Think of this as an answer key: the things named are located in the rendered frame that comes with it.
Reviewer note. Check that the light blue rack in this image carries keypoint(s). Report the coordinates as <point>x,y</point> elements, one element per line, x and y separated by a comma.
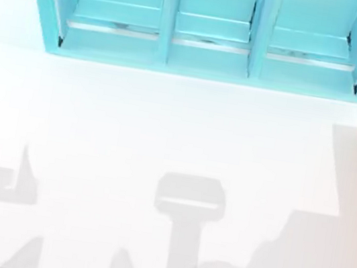
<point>207,57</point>

